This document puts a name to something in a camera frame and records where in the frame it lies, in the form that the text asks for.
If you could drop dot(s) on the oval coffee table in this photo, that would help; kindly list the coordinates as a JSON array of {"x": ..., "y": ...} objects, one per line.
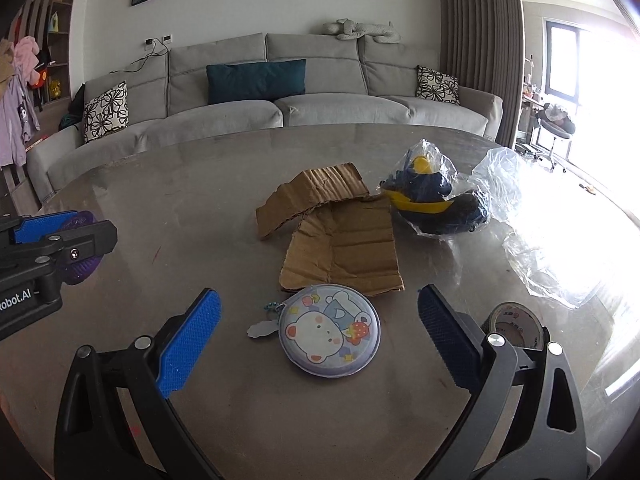
[{"x": 200, "y": 260}]

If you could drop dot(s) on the grey fabric sofa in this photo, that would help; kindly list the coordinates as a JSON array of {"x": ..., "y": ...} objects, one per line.
[{"x": 320, "y": 110}]

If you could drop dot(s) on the clear plastic bag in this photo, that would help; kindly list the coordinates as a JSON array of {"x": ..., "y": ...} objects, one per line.
[{"x": 545, "y": 260}]

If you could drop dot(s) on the purple hanging garment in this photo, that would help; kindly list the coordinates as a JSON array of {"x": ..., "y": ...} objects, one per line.
[{"x": 17, "y": 125}]

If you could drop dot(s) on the roll of tape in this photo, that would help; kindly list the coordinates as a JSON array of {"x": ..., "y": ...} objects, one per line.
[{"x": 505, "y": 320}]

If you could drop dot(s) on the glass balcony door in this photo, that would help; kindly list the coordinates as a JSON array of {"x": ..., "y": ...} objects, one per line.
[{"x": 565, "y": 60}]

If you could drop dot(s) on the grey plush toy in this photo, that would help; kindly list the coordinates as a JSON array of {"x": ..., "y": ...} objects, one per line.
[{"x": 360, "y": 30}]

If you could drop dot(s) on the pink hanging garment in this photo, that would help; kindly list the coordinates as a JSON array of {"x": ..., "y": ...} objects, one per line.
[{"x": 26, "y": 57}]

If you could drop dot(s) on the yellow slippers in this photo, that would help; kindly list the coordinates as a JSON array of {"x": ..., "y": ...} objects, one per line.
[{"x": 586, "y": 188}]

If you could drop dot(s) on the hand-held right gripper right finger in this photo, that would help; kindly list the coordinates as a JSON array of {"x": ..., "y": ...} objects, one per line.
[{"x": 447, "y": 337}]

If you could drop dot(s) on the purple round tin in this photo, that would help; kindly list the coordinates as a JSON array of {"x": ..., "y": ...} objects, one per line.
[{"x": 75, "y": 274}]

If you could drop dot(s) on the wooden wall shelf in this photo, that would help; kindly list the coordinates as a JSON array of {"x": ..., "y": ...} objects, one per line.
[{"x": 57, "y": 55}]

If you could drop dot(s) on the chair with clothes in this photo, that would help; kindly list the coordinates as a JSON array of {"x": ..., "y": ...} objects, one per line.
[{"x": 556, "y": 122}]

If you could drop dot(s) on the round bear print pouch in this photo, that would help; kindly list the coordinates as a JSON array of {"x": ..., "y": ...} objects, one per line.
[{"x": 330, "y": 332}]

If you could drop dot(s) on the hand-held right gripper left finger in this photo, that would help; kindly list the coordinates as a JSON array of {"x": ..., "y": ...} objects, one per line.
[{"x": 192, "y": 340}]

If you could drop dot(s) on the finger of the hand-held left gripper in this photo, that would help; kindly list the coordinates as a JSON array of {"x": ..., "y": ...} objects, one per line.
[
  {"x": 90, "y": 245},
  {"x": 42, "y": 230}
]

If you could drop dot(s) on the yellow toy figure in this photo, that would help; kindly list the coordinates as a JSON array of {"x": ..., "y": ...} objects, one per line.
[{"x": 55, "y": 89}]

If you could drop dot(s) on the blue yellow toy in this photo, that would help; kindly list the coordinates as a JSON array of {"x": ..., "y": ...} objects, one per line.
[{"x": 430, "y": 200}]

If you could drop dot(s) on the cardboard piece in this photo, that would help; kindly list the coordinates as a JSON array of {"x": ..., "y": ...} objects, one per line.
[
  {"x": 350, "y": 250},
  {"x": 300, "y": 195}
]

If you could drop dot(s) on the white rack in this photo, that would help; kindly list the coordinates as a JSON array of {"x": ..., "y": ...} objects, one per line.
[{"x": 529, "y": 110}]

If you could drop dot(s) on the grey curtain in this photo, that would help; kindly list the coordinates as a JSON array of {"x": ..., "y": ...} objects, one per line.
[{"x": 480, "y": 45}]

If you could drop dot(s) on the floral cushion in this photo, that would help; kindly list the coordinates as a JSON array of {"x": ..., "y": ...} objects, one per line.
[
  {"x": 105, "y": 112},
  {"x": 437, "y": 85}
]

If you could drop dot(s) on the teal cushion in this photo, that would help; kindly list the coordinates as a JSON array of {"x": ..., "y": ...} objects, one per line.
[{"x": 255, "y": 81}]

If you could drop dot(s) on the wall socket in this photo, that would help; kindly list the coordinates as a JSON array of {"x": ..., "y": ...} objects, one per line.
[{"x": 159, "y": 40}]

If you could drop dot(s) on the wooden cabinet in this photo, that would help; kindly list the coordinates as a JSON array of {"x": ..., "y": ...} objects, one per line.
[{"x": 17, "y": 192}]

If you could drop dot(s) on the dark teal clothes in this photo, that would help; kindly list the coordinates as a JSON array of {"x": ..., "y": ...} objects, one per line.
[{"x": 72, "y": 110}]

